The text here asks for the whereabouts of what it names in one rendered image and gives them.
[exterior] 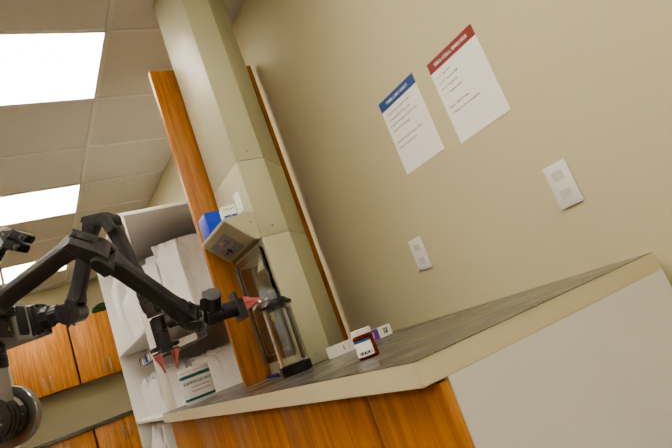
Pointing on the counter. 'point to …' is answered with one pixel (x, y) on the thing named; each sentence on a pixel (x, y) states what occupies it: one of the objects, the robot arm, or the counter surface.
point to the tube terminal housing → (284, 250)
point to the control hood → (238, 226)
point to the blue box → (209, 223)
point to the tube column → (210, 70)
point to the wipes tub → (196, 383)
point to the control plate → (227, 246)
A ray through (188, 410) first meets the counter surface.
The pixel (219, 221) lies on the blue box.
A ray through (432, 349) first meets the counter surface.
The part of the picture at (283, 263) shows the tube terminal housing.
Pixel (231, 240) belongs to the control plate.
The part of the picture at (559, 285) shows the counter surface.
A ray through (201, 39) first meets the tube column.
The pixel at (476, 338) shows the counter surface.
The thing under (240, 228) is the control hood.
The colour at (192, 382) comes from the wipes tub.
